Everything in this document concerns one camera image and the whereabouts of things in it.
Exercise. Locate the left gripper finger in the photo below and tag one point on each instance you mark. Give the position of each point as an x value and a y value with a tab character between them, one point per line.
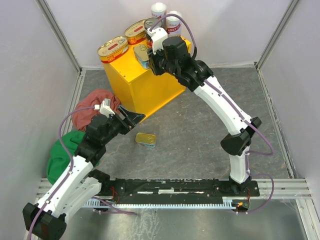
124	112
135	118

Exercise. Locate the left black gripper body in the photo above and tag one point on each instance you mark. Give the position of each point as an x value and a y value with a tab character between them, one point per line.
116	125

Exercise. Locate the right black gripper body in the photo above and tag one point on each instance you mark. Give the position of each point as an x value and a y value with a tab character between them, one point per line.
165	66

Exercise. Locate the rectangular gold tin front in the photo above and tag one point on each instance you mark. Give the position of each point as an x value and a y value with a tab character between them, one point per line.
141	55

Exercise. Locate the rectangular gold tin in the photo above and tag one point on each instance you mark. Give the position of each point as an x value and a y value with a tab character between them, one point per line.
145	139
141	55

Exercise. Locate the oval gold fish tin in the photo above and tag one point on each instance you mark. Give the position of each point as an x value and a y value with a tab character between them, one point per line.
136	33

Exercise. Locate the round dark can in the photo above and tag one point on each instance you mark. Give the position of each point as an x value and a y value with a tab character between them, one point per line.
148	23

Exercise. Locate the white porridge can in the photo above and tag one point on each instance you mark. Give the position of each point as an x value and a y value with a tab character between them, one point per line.
173	26
158	10

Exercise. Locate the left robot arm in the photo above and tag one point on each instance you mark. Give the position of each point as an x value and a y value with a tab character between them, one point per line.
48	218

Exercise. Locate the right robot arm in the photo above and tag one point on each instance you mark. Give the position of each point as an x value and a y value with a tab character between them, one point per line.
241	127

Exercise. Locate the red cloth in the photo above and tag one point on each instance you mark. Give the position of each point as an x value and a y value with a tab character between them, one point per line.
83	118

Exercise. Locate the yellow wooden cabinet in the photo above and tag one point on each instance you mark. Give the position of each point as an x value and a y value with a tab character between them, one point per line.
137	88

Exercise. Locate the green cloth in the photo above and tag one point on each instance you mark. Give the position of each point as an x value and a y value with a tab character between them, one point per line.
59	158

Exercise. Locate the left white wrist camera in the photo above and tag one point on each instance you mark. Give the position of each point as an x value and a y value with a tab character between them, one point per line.
105	107

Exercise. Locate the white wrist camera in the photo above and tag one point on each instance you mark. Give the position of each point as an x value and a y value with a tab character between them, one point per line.
157	35
105	107

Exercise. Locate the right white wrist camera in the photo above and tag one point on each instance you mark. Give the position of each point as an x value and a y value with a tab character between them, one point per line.
157	35

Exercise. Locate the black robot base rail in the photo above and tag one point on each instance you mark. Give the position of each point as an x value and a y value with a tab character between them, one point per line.
172	191

